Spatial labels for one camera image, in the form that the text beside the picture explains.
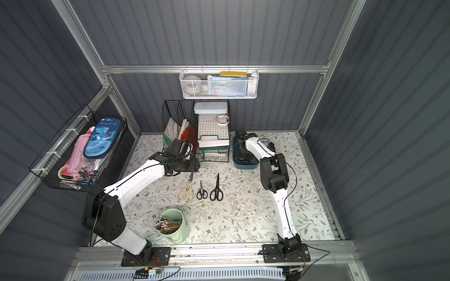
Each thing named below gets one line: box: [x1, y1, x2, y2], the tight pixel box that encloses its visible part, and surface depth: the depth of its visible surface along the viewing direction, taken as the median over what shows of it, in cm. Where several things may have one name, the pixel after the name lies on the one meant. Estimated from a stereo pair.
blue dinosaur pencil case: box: [83, 117, 123, 160], surface depth 71 cm
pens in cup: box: [152, 215, 182, 235], surface depth 67 cm
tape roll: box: [215, 114, 230, 126], surface depth 101 cm
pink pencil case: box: [67, 133, 92, 177], surface depth 69 cm
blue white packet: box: [207, 74, 250, 98], surface depth 88 cm
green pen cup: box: [158, 207, 190, 245], surface depth 74 cm
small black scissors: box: [196, 179, 209, 200], surface depth 94 cm
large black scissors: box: [209, 172, 224, 201], surface depth 93 cm
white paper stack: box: [178, 118, 190, 141], surface depth 111 cm
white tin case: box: [193, 101, 228, 115], surface depth 105 cm
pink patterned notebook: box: [162, 117, 182, 147], surface depth 112 cm
